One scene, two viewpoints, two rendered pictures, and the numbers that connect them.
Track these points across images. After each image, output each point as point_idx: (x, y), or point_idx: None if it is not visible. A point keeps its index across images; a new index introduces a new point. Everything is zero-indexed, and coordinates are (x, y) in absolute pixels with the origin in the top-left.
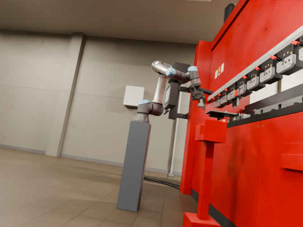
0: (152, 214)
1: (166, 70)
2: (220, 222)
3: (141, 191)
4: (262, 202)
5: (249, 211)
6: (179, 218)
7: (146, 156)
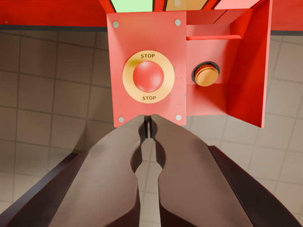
0: (101, 134)
1: None
2: (104, 30)
3: (63, 163)
4: (244, 9)
5: (200, 18)
6: (101, 94)
7: (20, 204)
